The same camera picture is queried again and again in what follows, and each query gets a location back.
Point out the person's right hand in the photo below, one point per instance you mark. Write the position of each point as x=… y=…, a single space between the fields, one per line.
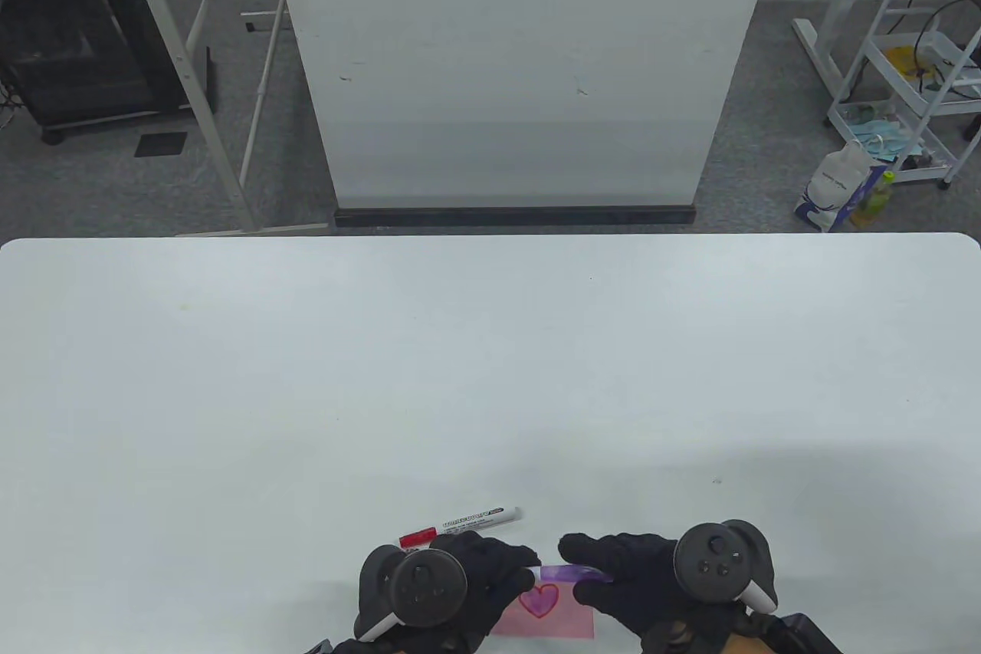
x=636 y=570

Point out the person's left hand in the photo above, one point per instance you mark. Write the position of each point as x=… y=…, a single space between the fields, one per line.
x=490 y=570

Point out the white marker pen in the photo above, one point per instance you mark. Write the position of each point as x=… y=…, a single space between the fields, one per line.
x=467 y=521

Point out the purple glitter glue pen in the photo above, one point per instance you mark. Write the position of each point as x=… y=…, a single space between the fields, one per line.
x=571 y=573

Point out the pink heart outline paper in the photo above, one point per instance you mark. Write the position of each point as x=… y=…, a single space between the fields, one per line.
x=559 y=619

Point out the person's right forearm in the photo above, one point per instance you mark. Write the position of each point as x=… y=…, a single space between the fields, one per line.
x=739 y=645

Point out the black right hand controller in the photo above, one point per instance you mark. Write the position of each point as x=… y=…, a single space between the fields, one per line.
x=720 y=562

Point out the black board base bar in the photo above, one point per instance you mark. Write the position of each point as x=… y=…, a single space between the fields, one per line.
x=513 y=216

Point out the white plastic bag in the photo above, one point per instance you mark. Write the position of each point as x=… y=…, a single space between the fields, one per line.
x=835 y=182

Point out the yellow bottle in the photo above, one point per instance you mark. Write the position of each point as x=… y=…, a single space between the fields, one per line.
x=874 y=202

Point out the white standing board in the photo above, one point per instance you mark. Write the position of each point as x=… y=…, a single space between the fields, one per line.
x=521 y=71

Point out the teal cloth pile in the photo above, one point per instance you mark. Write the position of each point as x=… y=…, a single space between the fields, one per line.
x=881 y=133

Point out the black floor mat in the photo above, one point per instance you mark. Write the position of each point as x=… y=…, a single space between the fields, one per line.
x=161 y=144

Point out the white stand leg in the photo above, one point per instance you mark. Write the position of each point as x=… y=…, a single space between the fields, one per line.
x=816 y=52

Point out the white utility cart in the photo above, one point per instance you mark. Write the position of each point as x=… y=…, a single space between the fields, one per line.
x=889 y=75

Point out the yellow item on cart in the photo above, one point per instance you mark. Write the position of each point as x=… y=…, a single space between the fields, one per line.
x=904 y=60

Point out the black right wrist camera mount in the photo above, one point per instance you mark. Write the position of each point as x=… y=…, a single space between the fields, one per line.
x=801 y=635

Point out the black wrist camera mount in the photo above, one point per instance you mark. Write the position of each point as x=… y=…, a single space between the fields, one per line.
x=318 y=648
x=801 y=635

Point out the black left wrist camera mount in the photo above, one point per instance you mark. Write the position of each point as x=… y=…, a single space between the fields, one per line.
x=318 y=648

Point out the white metal frame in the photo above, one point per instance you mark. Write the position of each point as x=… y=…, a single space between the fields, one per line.
x=180 y=64

